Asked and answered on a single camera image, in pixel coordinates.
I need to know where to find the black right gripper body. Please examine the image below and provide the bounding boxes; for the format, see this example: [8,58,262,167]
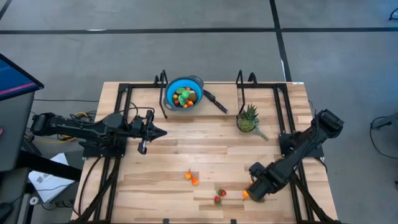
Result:
[253,167,284,195]

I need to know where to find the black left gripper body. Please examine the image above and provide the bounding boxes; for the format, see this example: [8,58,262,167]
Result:
[133,110,156,155]

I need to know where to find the black tube stand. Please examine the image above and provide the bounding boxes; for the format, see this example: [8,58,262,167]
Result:
[235,69,259,116]
[154,69,170,120]

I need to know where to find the black desk leg bar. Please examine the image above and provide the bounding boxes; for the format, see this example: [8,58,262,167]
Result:
[15,151,82,182]

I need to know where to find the white paper sheets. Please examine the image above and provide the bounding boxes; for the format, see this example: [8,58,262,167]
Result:
[27,152,77,203]

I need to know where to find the monitor with blue screen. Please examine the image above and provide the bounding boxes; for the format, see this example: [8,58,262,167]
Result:
[0,52,45,102]

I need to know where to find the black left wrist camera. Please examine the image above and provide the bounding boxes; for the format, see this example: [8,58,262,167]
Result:
[130,115,145,130]

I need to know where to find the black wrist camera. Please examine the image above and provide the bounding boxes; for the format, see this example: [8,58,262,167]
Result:
[130,115,145,130]
[248,161,266,179]

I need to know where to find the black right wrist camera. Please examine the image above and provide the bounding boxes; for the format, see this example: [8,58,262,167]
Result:
[248,161,266,179]

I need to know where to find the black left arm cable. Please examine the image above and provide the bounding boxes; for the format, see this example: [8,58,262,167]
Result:
[119,101,155,124]

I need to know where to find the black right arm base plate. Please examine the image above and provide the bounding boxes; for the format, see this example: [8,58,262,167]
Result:
[279,133,325,159]

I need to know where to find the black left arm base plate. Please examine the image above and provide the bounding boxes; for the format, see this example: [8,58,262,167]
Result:
[81,133,127,159]

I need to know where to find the black-handled kitchen knife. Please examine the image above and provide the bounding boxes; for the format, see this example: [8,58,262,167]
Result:
[203,89,229,115]

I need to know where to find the yellow cable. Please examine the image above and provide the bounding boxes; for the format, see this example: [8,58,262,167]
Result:
[24,111,94,144]

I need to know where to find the black metal table frame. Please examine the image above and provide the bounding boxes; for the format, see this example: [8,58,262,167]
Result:
[72,82,341,224]

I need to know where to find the black floor cable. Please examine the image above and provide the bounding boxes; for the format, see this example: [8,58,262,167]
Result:
[369,115,398,160]

